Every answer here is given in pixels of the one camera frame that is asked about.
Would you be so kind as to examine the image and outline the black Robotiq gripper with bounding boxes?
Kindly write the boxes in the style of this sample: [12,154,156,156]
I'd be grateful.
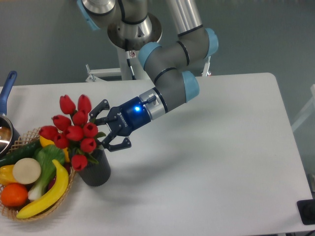
[89,97,151,151]

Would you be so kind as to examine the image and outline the red tulip bouquet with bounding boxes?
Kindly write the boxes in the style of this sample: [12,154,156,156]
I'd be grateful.
[39,94,105,171]

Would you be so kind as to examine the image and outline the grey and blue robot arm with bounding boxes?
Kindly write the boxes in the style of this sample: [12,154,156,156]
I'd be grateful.
[77,0,219,151]

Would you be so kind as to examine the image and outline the dark grey ribbed vase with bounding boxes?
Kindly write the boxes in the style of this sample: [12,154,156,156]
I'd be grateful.
[71,149,111,186]

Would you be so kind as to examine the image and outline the red fruit toy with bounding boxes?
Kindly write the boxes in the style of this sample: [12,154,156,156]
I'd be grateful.
[47,163,71,191]

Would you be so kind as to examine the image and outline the yellow lemon toy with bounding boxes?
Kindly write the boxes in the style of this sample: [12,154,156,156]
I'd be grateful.
[39,136,70,163]

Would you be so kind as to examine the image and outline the green bok choy toy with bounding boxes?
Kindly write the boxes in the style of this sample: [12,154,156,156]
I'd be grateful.
[28,145,65,202]

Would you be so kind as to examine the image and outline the woven wicker basket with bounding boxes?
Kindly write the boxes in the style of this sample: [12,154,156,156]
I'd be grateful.
[0,128,76,222]

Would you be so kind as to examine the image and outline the green cucumber toy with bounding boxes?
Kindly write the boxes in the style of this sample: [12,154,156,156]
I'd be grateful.
[0,140,41,167]

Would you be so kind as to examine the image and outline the yellow plastic banana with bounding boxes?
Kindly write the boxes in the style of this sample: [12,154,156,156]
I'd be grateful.
[16,159,69,219]

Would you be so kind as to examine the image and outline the beige round slice toy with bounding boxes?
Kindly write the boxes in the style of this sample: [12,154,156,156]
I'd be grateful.
[12,158,41,184]

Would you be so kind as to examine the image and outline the yellow bell pepper toy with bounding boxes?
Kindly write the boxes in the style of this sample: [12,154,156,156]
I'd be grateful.
[0,165,18,186]

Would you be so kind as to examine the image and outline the orange plastic fruit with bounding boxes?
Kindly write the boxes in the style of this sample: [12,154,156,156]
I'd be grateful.
[0,183,28,207]

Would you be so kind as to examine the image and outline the black device at table edge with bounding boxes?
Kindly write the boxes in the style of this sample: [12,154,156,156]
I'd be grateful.
[297,199,315,225]

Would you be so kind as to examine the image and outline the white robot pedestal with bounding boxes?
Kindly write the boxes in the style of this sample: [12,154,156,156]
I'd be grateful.
[85,41,155,83]

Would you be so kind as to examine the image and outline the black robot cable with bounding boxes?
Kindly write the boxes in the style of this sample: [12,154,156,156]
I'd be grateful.
[124,38,137,81]

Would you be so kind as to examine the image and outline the blue handled saucepan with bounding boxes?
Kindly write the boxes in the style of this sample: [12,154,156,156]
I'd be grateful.
[0,71,20,157]

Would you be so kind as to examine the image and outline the white frame at right edge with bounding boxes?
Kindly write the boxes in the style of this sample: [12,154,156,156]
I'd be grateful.
[291,84,315,132]

